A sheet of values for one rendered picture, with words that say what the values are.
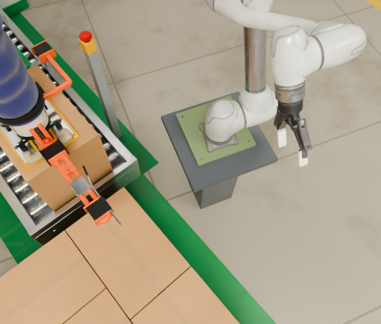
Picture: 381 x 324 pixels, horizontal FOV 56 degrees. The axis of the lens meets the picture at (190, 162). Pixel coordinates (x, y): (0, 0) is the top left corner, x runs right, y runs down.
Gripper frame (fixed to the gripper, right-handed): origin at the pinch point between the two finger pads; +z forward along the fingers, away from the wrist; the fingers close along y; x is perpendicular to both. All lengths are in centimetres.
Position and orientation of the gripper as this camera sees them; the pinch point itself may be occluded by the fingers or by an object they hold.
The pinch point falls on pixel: (292, 152)
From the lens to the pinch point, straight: 125.5
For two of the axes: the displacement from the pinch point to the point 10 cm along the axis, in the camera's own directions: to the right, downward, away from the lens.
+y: 2.8, 4.9, -8.2
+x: 9.4, -3.1, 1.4
